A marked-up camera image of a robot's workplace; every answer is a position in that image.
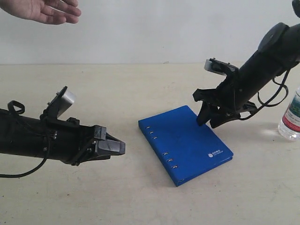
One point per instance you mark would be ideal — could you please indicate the blue ring-binder notebook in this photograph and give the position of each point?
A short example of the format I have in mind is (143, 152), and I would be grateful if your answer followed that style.
(185, 149)

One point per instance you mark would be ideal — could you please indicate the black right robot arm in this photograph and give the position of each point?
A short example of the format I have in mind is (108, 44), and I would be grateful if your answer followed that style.
(277, 53)

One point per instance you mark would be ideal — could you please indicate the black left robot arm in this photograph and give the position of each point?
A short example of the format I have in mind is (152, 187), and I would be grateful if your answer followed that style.
(24, 136)

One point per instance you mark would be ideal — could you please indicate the open human hand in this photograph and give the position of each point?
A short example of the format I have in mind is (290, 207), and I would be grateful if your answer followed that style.
(52, 12)

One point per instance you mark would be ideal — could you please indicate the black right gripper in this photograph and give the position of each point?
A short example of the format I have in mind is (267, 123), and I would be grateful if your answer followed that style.
(225, 102)

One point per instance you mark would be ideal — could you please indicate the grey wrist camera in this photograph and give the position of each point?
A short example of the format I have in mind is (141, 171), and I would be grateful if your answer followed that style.
(63, 100)
(218, 67)

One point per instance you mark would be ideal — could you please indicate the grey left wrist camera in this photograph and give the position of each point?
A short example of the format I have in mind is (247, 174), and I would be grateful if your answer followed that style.
(63, 100)

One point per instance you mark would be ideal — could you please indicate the clear plastic water bottle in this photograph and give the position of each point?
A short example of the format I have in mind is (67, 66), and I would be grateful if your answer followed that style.
(289, 126)

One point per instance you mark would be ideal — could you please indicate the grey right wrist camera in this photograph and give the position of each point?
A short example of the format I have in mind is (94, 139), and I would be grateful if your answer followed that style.
(218, 67)

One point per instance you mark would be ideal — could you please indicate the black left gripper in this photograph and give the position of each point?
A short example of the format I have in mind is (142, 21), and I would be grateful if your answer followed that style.
(73, 144)

